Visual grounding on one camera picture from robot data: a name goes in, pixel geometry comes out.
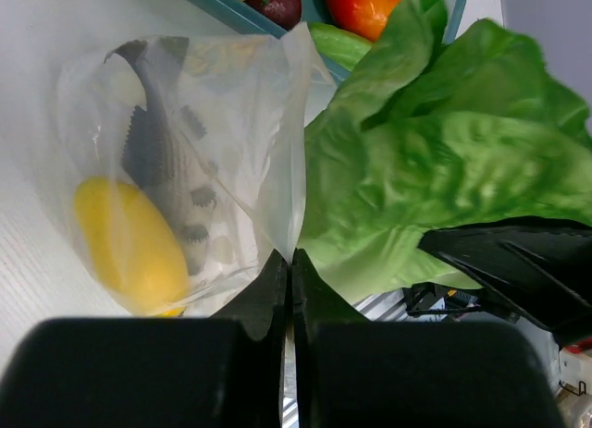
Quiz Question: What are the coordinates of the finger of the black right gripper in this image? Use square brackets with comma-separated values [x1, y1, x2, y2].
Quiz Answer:
[418, 217, 591, 346]

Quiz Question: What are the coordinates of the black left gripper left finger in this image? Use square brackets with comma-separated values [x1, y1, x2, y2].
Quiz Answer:
[214, 251, 288, 427]

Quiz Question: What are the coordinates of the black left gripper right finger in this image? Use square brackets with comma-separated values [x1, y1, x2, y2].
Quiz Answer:
[290, 249, 369, 427]

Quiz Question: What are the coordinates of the yellow bell pepper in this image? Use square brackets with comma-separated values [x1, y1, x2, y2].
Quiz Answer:
[74, 177, 190, 317]

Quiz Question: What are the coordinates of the green white lettuce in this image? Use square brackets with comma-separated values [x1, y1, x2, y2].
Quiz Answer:
[299, 0, 591, 302]

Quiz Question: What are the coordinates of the clear dotted zip bag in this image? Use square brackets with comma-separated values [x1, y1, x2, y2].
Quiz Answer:
[42, 23, 330, 316]

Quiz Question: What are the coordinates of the grey toy fish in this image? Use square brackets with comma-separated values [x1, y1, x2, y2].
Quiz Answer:
[105, 36, 217, 275]

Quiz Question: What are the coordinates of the teal plastic basket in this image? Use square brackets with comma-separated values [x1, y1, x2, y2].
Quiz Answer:
[187, 0, 467, 60]

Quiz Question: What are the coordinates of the pale green vegetable piece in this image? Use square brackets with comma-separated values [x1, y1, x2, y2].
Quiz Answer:
[308, 22, 373, 71]

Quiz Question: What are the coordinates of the orange persimmon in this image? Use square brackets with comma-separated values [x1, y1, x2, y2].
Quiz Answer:
[325, 0, 401, 42]

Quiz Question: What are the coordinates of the dark red plum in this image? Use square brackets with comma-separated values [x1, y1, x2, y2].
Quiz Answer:
[245, 0, 302, 31]

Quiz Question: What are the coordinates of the aluminium mounting rail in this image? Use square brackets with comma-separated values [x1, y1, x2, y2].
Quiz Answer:
[353, 289, 445, 322]

